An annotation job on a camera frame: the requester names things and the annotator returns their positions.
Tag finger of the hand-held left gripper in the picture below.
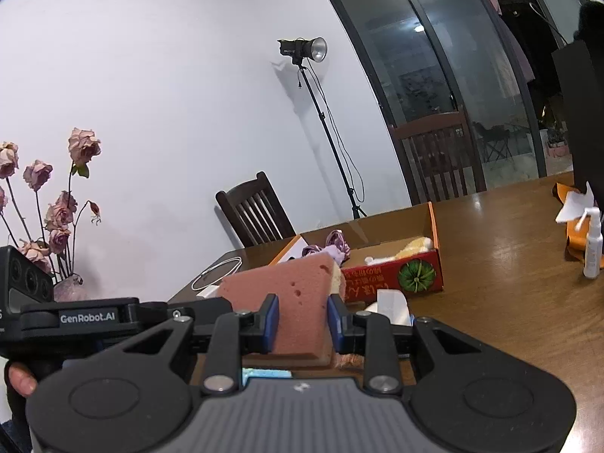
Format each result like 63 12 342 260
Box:
140 296 234 330

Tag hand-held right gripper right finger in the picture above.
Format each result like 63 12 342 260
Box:
327 293 502 396

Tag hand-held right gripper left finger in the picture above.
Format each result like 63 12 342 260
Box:
98 293 280 396

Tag pink sponge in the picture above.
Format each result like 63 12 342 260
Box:
218 251 348 370

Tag blue plush toy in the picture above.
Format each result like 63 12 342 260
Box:
242 367 292 379

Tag mauve satin scrunchie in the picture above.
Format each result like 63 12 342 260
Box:
302 230 348 258

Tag red cardboard box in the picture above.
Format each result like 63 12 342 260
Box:
269 201 447 304

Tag white yellow alpaca plush toy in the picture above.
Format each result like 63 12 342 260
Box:
364 236 434 266

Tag person's left hand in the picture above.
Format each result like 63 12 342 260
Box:
7 361 39 397

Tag pink speckled ceramic vase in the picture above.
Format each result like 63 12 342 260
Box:
53 274 90 303

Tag dried pink rose bouquet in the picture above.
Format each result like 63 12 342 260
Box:
0 127 103 285

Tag dark wooden slatted chair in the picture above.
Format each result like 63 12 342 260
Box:
388 112 487 206
216 171 298 249

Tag black folding chair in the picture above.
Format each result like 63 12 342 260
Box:
472 122 513 164

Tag orange ribbon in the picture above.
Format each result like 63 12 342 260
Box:
552 181 589 262

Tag dark framed sliding glass door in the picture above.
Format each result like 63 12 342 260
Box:
315 0 596 195

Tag white crumpled paper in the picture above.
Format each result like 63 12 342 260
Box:
554 181 596 225

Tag white spray bottle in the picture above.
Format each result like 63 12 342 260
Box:
571 206 604 279

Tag black studio light on stand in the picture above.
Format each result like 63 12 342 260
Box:
277 37 369 220

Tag green potted plant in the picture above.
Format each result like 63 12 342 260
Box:
542 97 570 157

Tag black monitor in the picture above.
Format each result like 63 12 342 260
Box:
551 38 604 209

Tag pink hanging garment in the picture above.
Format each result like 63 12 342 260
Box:
472 0 537 86

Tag black furry coat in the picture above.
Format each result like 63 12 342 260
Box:
573 0 604 41

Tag white cable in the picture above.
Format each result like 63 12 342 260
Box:
191 257 243 293

